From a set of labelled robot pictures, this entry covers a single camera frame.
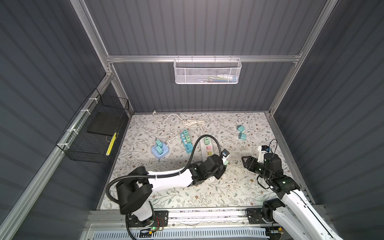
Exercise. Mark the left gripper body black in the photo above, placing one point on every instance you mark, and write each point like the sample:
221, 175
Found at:
218, 174

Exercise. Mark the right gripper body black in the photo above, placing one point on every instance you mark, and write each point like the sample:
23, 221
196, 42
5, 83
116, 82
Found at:
259, 169

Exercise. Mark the white multicolour power strip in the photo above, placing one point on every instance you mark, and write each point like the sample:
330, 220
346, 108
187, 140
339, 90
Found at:
206, 150

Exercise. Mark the teal power strip with USB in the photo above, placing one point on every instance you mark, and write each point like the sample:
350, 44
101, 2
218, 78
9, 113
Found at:
188, 146

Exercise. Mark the light blue square power socket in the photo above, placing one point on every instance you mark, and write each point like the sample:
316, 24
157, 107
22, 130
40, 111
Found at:
166, 151

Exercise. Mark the teal charger cube front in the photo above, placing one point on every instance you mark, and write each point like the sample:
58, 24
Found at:
159, 150

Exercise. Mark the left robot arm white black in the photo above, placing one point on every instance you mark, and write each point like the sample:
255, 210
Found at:
134, 190

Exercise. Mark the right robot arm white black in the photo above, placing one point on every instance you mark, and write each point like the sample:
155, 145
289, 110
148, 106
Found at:
291, 209

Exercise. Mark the teal charger cube top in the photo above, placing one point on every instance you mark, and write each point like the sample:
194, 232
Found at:
241, 128

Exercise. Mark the items in white basket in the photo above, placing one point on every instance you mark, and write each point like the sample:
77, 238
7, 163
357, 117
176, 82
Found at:
220, 79

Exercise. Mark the yellow striped item in basket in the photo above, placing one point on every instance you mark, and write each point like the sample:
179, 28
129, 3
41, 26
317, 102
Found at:
111, 145

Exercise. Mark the black pad in basket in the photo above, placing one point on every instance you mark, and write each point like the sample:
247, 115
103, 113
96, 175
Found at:
104, 124

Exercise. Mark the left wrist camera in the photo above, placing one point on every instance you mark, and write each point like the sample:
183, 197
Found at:
225, 154

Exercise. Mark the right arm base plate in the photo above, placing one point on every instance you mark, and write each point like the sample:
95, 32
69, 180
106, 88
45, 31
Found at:
256, 216

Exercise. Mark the white slotted cable duct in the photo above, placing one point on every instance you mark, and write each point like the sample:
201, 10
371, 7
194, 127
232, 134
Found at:
205, 233

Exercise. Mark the white wire mesh basket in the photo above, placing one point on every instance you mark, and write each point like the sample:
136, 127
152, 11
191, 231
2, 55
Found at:
189, 71

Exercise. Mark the black wire mesh basket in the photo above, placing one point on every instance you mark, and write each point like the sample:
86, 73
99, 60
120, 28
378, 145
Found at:
78, 145

